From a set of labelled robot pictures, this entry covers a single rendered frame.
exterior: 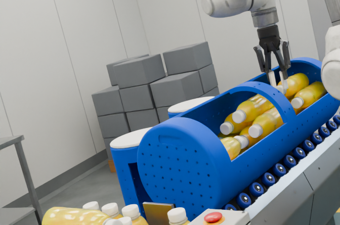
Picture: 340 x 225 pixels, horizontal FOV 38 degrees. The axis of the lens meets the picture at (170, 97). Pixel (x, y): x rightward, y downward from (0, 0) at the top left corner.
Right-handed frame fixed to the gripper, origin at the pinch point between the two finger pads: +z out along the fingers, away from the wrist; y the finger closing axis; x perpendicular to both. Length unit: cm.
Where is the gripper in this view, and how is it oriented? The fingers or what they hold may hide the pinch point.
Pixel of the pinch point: (278, 81)
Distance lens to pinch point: 183.1
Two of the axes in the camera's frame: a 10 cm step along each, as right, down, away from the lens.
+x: -6.1, 2.6, -7.5
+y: -7.6, 0.9, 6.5
